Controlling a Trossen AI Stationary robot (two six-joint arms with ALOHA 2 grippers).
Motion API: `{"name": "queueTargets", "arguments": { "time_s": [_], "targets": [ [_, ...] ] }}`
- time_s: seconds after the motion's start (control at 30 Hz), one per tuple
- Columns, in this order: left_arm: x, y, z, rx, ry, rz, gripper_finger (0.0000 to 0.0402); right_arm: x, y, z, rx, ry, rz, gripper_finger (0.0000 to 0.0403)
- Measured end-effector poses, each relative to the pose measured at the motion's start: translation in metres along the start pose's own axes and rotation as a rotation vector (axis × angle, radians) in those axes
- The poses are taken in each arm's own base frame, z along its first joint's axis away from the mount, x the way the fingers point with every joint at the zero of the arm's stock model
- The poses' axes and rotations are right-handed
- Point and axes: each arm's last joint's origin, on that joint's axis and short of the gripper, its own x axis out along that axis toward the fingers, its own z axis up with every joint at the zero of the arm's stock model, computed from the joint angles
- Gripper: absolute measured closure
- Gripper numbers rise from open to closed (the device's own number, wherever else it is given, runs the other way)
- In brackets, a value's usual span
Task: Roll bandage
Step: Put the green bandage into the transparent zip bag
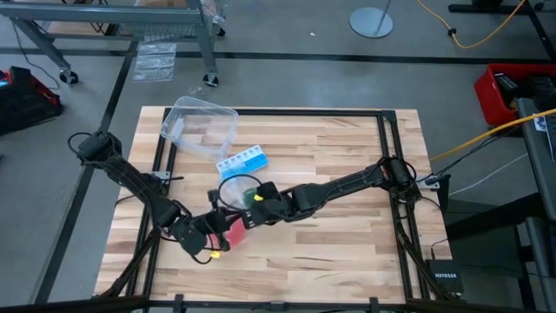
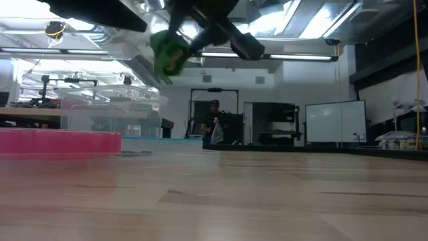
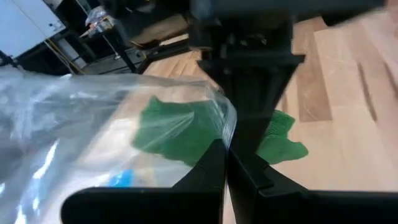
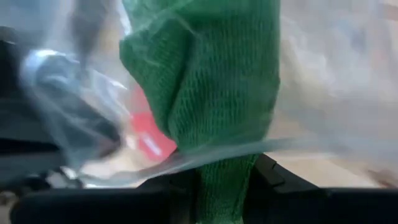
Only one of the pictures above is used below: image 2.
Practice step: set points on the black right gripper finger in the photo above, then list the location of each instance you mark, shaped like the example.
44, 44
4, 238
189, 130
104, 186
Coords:
212, 37
174, 23

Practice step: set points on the green bandage roll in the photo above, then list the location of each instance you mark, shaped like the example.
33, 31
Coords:
168, 55

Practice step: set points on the blue white weekly pill organizer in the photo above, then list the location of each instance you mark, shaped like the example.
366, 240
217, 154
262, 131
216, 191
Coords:
160, 145

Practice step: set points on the red round pill organizer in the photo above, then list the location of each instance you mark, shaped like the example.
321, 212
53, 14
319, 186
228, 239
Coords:
60, 142

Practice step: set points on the black round hanging device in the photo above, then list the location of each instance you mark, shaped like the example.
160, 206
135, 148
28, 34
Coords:
55, 29

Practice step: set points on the person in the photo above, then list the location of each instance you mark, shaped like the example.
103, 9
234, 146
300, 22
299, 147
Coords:
211, 115

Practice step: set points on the long ceiling light strip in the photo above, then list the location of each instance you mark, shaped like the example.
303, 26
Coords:
301, 57

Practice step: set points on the white plastic bag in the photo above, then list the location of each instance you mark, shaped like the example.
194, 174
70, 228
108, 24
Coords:
217, 134

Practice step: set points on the clear plastic container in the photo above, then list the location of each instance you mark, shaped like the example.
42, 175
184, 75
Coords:
113, 110

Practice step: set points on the black shelving unit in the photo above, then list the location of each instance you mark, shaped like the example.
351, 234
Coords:
277, 117

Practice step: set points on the whiteboard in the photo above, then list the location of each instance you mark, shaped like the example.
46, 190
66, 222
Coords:
334, 122

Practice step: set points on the plastic-covered supplies pile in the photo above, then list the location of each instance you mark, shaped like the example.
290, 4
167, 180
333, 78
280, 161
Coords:
401, 139

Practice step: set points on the grey square wall vent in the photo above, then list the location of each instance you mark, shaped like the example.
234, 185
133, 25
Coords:
260, 80
206, 79

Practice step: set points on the black metal rack frame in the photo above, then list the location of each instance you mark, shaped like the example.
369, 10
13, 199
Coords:
191, 107

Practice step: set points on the black camera stand rig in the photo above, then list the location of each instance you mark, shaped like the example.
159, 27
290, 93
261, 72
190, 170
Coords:
45, 88

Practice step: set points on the black aluminium table frame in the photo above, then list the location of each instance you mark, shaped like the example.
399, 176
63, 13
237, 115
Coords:
334, 150

